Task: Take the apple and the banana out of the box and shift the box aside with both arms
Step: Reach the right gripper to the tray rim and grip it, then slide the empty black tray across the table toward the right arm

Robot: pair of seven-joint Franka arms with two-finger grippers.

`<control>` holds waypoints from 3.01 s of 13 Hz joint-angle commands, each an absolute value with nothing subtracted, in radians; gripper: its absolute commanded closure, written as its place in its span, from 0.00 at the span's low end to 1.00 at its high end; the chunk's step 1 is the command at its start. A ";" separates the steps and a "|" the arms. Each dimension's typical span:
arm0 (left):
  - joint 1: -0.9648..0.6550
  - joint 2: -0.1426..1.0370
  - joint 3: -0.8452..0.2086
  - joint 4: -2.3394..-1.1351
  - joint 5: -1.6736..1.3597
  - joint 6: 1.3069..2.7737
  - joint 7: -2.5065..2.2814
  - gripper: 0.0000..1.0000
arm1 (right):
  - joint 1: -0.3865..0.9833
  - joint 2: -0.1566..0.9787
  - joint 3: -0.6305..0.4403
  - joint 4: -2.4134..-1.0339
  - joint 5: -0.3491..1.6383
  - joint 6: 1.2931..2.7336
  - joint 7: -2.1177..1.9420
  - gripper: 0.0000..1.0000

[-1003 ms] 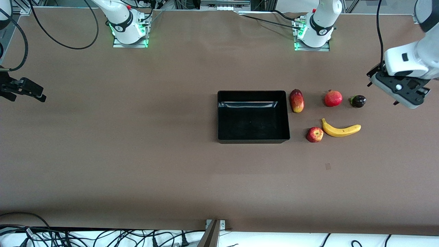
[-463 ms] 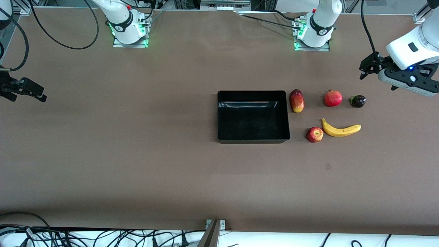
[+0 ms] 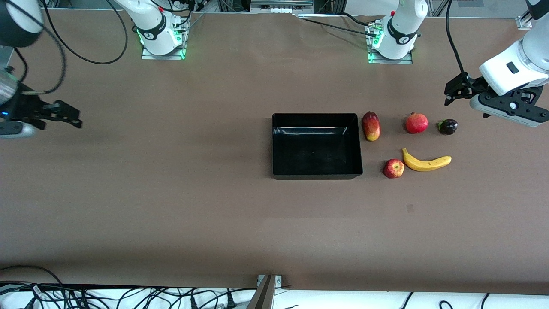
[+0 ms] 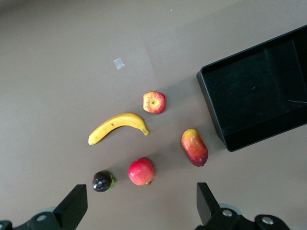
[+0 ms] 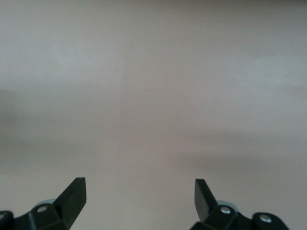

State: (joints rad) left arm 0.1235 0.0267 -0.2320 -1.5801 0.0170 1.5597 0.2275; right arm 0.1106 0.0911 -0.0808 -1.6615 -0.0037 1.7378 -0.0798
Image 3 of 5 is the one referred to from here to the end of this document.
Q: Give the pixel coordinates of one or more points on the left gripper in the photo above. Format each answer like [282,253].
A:
[471,83]

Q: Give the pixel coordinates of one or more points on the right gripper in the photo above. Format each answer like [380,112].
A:
[20,107]

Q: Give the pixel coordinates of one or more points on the yellow banana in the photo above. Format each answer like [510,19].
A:
[424,164]

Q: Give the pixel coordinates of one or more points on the red yellow apple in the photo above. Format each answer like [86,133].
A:
[393,168]

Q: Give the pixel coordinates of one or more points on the black rectangular plastic box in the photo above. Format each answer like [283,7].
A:
[317,171]

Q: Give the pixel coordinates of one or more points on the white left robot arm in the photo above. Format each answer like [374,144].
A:
[403,30]

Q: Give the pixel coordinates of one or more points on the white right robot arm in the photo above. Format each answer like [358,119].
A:
[154,30]

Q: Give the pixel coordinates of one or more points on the dark purple mangosteen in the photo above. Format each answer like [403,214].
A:
[448,127]

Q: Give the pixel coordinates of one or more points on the red pomegranate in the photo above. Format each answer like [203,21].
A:
[417,123]

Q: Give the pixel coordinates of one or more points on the red yellow mango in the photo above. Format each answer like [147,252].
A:
[371,126]

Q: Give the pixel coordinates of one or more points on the dark teal object at edge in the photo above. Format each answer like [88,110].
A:
[30,266]

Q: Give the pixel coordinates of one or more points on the silver metal strip device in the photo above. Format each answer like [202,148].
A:
[281,6]

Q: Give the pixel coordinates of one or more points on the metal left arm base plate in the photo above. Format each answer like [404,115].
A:
[405,62]

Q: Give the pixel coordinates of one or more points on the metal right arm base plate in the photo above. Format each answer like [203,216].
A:
[148,56]

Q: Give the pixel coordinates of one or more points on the silver pole bracket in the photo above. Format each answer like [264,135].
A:
[279,281]

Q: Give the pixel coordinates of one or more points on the dark grey camera pole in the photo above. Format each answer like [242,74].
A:
[262,296]

